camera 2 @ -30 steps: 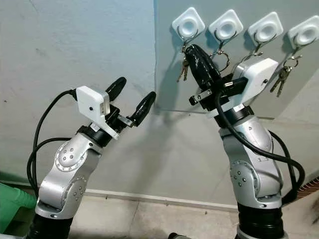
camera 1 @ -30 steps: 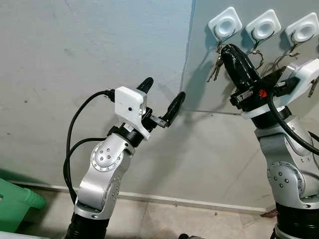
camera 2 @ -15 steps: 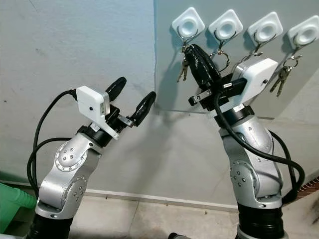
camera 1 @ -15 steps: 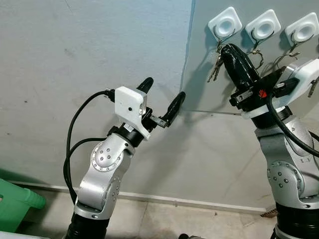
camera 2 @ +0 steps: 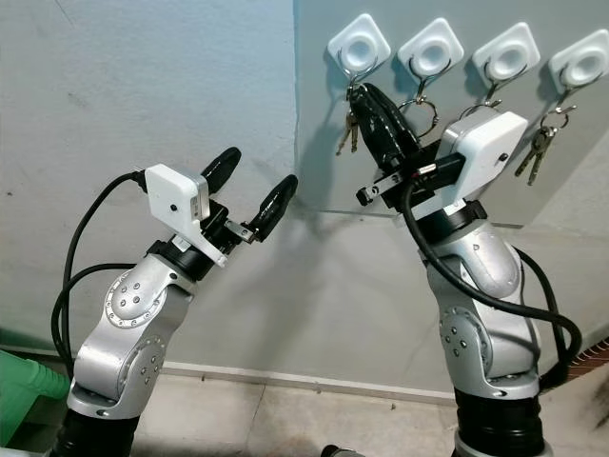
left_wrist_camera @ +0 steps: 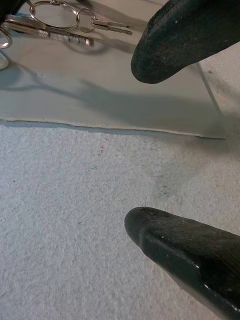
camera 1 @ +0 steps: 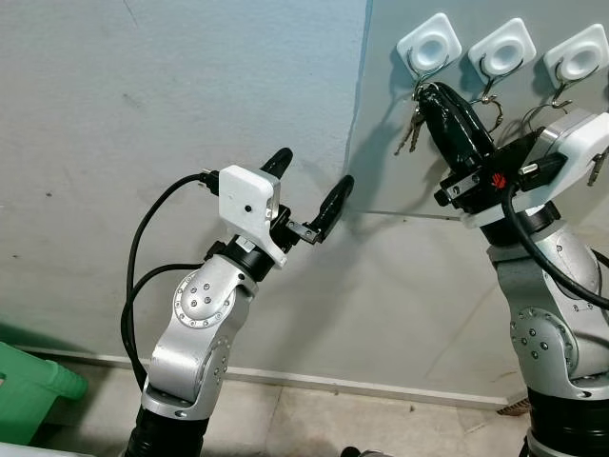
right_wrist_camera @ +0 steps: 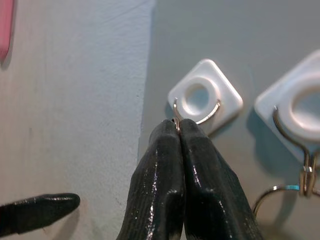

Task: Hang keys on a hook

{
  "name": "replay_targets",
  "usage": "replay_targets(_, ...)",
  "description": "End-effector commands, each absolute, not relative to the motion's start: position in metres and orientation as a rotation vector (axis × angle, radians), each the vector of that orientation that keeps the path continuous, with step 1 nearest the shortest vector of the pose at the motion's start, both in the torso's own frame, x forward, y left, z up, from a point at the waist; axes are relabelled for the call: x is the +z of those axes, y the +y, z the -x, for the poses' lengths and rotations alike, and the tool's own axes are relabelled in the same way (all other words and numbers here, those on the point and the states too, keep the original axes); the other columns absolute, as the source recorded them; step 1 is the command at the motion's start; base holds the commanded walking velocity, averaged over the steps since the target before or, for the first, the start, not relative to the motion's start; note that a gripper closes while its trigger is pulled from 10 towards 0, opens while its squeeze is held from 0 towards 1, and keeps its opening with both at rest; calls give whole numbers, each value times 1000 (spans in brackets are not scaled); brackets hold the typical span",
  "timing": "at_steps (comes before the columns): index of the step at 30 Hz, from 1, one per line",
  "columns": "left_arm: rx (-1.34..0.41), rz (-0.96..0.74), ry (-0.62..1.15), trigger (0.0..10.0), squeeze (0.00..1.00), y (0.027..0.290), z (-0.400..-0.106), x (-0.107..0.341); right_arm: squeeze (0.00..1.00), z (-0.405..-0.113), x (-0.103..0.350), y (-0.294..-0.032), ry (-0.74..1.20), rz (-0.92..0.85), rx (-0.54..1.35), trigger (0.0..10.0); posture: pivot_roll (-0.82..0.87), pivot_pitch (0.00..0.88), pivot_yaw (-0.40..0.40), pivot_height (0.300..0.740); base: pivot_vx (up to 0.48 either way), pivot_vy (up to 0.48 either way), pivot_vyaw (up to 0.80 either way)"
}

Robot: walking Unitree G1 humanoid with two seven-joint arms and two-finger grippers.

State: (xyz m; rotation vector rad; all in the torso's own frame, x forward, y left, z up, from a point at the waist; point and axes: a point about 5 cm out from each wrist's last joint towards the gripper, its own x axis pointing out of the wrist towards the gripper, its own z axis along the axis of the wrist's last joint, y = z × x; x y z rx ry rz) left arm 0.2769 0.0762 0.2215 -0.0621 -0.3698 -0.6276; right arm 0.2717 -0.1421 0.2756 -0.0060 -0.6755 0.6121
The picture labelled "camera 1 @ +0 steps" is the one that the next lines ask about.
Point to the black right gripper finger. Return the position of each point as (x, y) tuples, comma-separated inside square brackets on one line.
[(468, 129), (440, 133)]

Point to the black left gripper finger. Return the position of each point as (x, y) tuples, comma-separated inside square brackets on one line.
[(279, 162), (338, 205)]

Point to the hanging silver key bunch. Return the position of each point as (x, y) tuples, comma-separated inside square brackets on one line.
[(599, 167)]

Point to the green plastic stool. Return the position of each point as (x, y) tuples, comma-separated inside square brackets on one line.
[(33, 386)]

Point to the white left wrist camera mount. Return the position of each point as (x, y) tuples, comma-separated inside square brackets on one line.
[(245, 200)]

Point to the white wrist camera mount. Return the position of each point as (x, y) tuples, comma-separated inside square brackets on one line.
[(576, 143), (245, 200)]

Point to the white square wall hook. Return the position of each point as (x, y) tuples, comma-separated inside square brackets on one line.
[(430, 43), (504, 48), (579, 57)]

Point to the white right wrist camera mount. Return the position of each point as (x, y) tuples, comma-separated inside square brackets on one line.
[(576, 143)]

